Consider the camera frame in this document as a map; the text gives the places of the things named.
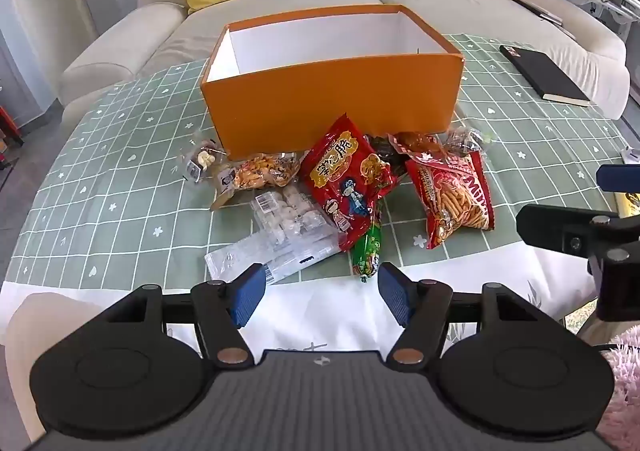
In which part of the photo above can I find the small clear nut packet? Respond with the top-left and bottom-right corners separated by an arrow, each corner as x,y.
180,131 -> 231,184

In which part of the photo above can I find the green checkered tablecloth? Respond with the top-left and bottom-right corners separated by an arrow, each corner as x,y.
0,33 -> 640,297

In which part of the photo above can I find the orange cracker bag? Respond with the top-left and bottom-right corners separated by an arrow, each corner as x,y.
210,151 -> 308,212

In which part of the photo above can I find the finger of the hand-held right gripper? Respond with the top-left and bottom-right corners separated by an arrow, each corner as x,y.
530,203 -> 640,323
596,163 -> 640,192

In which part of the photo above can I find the red cartoon snack bag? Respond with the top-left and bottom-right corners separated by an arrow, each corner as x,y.
299,113 -> 398,252

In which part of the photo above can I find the dark green snack packet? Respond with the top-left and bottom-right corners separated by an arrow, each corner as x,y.
365,133 -> 411,176

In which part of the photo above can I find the brown nut packet green label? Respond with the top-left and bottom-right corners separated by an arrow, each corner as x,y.
445,127 -> 493,156

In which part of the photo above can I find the pink fluffy rug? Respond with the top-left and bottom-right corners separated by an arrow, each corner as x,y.
595,331 -> 640,451

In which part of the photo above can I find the clear tray of white candies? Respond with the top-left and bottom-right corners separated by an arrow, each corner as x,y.
252,185 -> 341,244

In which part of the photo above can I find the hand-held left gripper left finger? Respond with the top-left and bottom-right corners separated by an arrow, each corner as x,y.
102,263 -> 267,366

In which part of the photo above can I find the black notebook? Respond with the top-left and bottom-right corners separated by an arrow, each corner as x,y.
499,45 -> 592,106

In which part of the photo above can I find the red stick snack bag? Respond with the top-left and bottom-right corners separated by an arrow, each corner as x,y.
405,151 -> 496,250

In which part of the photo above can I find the orange cardboard box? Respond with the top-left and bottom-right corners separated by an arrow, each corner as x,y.
200,4 -> 466,162

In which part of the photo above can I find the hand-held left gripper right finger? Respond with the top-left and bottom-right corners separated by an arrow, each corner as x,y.
378,262 -> 541,366

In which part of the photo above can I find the green sausage stick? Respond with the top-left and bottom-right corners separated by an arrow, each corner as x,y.
350,203 -> 385,284

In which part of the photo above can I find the red-brown meat snack packet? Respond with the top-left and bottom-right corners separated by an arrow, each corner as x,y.
387,131 -> 448,159

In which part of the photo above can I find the white clear snack packet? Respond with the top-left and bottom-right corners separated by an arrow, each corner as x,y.
204,228 -> 341,288

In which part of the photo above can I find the beige sofa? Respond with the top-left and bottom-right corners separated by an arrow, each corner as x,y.
60,0 -> 631,132

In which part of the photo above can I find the red stool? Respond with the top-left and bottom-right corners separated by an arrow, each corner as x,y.
0,106 -> 23,166

